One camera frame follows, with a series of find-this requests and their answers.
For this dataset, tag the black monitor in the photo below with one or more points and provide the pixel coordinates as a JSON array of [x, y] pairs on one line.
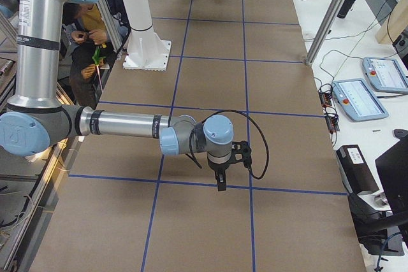
[[392, 170]]

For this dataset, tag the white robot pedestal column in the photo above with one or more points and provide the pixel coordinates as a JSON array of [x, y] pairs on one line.
[[145, 49]]

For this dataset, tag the blue teach pendant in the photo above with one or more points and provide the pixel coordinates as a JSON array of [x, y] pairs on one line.
[[385, 75], [358, 100]]

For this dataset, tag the black water bottle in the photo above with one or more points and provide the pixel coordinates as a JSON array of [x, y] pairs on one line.
[[345, 8]]

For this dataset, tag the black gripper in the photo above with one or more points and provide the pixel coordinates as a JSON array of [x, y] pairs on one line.
[[218, 167]]

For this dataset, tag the black box with label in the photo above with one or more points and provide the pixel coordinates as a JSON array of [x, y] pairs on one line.
[[354, 170]]

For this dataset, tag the far blue teach pendant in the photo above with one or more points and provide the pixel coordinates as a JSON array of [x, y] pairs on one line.
[[385, 75]]

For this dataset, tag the near blue teach pendant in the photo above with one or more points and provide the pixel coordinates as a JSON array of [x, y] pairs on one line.
[[358, 100]]

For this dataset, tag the person in yellow shirt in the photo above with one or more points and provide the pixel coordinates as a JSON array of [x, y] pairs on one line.
[[86, 31]]

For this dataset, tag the aluminium frame post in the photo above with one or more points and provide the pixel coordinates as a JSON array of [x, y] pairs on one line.
[[323, 30]]

